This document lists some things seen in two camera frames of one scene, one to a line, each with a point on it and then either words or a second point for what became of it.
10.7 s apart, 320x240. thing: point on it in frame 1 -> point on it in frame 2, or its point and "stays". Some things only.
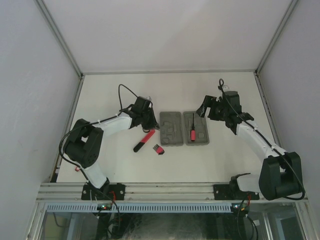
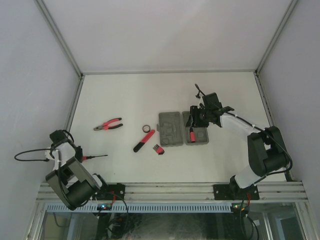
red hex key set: [158, 149] stays
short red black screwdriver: [193, 132] stays
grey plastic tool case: [171, 129] stays
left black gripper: [153, 124] -> [79, 154]
